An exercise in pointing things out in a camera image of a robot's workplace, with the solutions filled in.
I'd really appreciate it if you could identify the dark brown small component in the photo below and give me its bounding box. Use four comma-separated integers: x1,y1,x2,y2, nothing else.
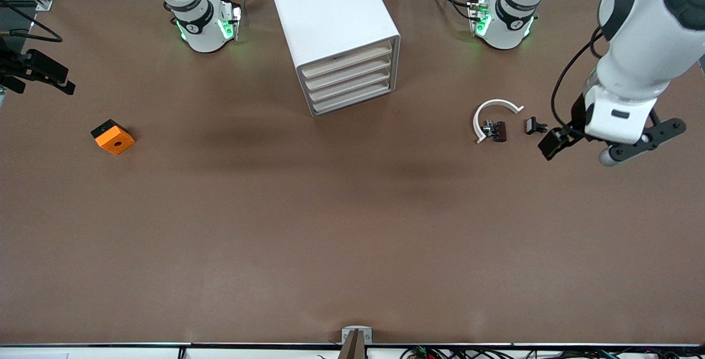
482,119,507,143

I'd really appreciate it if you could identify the orange and black box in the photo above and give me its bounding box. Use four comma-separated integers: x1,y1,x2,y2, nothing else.
90,119,135,156

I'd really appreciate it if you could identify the white curved plastic part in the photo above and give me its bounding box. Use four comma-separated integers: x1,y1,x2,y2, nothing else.
473,99,525,145

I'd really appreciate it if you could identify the brown table cover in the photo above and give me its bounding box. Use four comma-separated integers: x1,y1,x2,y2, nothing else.
0,0,705,346

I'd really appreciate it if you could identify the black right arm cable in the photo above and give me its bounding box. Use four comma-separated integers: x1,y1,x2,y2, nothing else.
0,0,63,43

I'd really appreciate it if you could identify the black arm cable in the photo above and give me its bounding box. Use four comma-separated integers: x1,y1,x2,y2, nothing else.
551,26,605,129
0,0,63,43

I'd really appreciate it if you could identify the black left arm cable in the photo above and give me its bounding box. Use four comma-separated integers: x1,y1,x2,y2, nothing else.
551,26,605,129

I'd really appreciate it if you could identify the white base connector bracket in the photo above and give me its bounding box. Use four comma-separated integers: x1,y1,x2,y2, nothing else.
467,0,491,37
219,0,243,41

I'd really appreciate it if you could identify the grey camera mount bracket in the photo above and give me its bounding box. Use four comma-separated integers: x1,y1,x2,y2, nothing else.
339,326,373,359

